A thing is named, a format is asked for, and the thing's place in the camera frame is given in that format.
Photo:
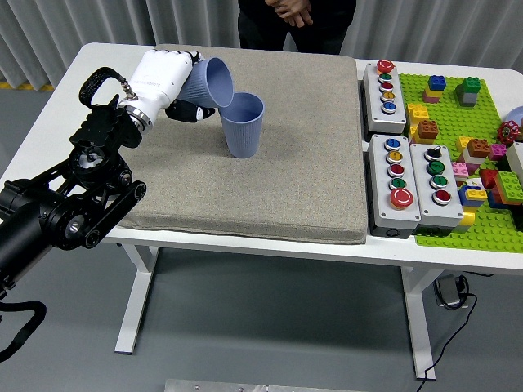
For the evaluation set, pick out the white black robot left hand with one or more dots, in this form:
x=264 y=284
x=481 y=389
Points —
x=159 y=81

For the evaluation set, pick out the person's left hand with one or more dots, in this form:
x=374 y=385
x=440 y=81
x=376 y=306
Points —
x=296 y=12

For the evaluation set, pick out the person's right hand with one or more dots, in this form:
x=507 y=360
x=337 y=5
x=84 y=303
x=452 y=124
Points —
x=274 y=4

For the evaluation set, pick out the blue ribbed plastic cup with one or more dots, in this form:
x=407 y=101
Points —
x=243 y=139
x=202 y=81

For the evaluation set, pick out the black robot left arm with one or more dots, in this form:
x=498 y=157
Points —
x=41 y=212

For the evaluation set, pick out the white pleated curtain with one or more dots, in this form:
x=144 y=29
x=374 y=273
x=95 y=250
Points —
x=81 y=20

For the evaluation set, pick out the grey five-button control box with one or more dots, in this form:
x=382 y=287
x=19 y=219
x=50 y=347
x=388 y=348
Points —
x=378 y=118
x=382 y=204

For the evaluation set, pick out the grey-brown fabric mat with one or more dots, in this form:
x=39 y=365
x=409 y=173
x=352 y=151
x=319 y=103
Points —
x=286 y=163

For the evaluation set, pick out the yellow toy brick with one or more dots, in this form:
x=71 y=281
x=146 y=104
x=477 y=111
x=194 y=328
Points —
x=417 y=112
x=468 y=218
x=462 y=143

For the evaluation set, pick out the blue toy brick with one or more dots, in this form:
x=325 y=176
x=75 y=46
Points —
x=437 y=83
x=466 y=200

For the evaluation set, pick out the pink toy brick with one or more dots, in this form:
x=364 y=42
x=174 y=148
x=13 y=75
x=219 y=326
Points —
x=459 y=168
x=431 y=97
x=497 y=152

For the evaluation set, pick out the orange toy brick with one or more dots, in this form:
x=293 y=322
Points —
x=427 y=130
x=478 y=148

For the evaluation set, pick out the green studded baseplate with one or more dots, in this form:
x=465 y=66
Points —
x=449 y=118

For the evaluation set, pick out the green toy brick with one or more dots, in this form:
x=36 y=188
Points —
x=470 y=85
x=510 y=188

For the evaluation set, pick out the grey toy brick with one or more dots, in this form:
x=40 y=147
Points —
x=470 y=100

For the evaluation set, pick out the grey four-button control box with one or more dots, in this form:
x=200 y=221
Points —
x=423 y=192

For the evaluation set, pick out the white toy brick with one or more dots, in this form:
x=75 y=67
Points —
x=472 y=159

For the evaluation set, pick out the grey bowl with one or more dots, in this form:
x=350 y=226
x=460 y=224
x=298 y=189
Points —
x=517 y=114

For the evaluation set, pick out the red valve wheel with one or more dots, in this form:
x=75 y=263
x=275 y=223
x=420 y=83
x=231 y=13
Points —
x=508 y=132

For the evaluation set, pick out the red toy brick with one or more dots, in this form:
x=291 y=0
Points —
x=488 y=178

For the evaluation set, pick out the white block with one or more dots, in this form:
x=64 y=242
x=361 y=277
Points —
x=515 y=161

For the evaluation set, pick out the grey power adapter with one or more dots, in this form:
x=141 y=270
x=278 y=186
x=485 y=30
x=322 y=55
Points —
x=447 y=290

